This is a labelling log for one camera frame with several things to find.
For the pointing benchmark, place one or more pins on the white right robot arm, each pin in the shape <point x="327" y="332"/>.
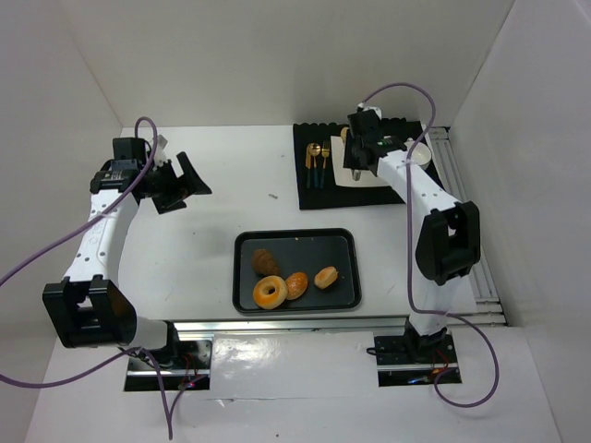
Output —
<point x="443" y="233"/>

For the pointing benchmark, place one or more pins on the gold spoon teal handle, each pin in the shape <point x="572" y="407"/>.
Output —
<point x="311" y="164"/>

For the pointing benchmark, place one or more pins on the dark brown croissant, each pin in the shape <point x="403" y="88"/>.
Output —
<point x="264" y="263"/>

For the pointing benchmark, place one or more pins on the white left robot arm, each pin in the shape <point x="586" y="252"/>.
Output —
<point x="86" y="307"/>

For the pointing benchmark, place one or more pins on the metal tongs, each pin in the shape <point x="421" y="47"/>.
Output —
<point x="356" y="174"/>

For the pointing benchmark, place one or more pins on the white square plate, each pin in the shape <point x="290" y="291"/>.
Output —
<point x="343" y="177"/>

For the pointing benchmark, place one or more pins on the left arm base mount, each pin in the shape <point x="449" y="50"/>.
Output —
<point x="189" y="369"/>

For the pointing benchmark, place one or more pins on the gold fork teal handle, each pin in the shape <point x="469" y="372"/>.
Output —
<point x="322" y="162"/>

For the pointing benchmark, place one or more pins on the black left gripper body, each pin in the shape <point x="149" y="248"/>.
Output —
<point x="171" y="183"/>

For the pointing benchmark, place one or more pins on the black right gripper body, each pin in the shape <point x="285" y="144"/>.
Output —
<point x="353" y="159"/>

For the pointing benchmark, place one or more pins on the black placemat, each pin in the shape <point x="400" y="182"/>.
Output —
<point x="331" y="196"/>

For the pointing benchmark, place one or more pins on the small round bread roll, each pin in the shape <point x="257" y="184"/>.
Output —
<point x="326" y="277"/>

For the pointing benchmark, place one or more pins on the aluminium rail frame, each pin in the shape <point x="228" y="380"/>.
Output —
<point x="477" y="297"/>

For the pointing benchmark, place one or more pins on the orange glazed donut lower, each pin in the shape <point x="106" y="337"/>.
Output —
<point x="270" y="292"/>

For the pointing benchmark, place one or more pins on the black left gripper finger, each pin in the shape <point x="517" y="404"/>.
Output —
<point x="190" y="179"/>
<point x="165" y="203"/>

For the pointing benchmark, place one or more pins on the round orange bun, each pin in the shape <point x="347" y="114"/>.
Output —
<point x="297" y="284"/>

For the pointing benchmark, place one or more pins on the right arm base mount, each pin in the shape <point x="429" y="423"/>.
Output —
<point x="396" y="367"/>

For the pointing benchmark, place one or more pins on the white teacup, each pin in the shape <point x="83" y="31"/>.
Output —
<point x="421" y="155"/>

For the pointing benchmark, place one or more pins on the black baking tray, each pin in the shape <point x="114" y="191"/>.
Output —
<point x="327" y="256"/>

